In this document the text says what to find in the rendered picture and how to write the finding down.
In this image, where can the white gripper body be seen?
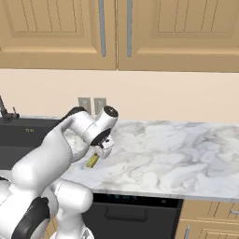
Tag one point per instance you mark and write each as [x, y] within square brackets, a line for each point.
[104, 150]

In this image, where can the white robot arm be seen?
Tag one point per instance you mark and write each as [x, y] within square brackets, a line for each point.
[46, 155]

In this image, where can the yellow butter stick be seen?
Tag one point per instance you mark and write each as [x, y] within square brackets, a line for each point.
[92, 161]

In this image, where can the dark sink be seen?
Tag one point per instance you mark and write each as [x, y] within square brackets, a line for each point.
[21, 143]

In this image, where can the black dishwasher door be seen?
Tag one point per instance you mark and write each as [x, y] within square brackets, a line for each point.
[155, 222]

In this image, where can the dark tap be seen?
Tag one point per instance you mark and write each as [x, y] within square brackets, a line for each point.
[6, 115]

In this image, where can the tan drawer front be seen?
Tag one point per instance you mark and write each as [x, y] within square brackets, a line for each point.
[208, 210]

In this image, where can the tan base cupboard door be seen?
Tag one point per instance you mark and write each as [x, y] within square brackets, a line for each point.
[214, 231]

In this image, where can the grey wall socket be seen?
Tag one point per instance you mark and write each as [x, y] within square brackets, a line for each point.
[84, 105]
[99, 104]

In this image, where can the tan wall cupboard door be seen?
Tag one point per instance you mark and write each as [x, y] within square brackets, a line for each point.
[186, 37]
[56, 34]

